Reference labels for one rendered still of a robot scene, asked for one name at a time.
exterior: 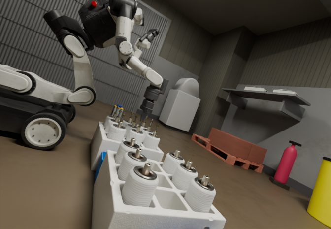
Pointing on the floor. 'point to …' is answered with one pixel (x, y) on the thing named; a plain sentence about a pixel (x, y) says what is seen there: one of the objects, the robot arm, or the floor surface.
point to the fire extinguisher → (285, 166)
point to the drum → (322, 194)
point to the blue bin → (100, 164)
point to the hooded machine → (181, 105)
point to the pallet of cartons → (233, 149)
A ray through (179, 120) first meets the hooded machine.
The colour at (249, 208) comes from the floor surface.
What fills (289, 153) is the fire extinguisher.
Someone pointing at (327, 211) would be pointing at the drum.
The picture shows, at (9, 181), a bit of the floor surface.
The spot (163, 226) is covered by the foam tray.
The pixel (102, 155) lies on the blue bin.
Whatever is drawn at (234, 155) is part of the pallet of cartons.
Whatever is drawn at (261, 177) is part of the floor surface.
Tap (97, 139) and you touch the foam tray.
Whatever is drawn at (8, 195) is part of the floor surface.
